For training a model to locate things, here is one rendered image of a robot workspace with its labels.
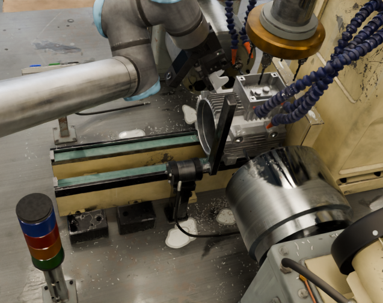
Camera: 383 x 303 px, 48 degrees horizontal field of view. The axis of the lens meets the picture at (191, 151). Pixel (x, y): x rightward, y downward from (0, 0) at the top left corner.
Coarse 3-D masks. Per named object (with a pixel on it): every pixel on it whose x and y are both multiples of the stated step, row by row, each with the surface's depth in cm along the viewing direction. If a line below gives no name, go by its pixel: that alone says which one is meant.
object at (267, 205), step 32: (256, 160) 95; (288, 160) 93; (320, 160) 97; (256, 192) 92; (288, 192) 88; (320, 192) 88; (256, 224) 90; (288, 224) 86; (320, 224) 86; (256, 256) 94
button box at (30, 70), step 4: (60, 64) 117; (68, 64) 117; (72, 64) 115; (76, 64) 116; (24, 68) 117; (28, 68) 112; (32, 68) 112; (36, 68) 113; (40, 68) 113; (44, 68) 113; (48, 68) 113; (52, 68) 114; (56, 68) 114; (60, 68) 114; (24, 72) 112; (28, 72) 112; (32, 72) 112; (36, 72) 113
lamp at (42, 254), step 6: (60, 240) 82; (30, 246) 78; (54, 246) 79; (60, 246) 82; (30, 252) 81; (36, 252) 79; (42, 252) 79; (48, 252) 79; (54, 252) 81; (36, 258) 81; (42, 258) 80; (48, 258) 81
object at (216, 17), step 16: (208, 0) 130; (208, 16) 125; (224, 16) 126; (224, 32) 121; (176, 48) 128; (224, 48) 124; (240, 48) 126; (224, 64) 129; (240, 64) 127; (192, 80) 131
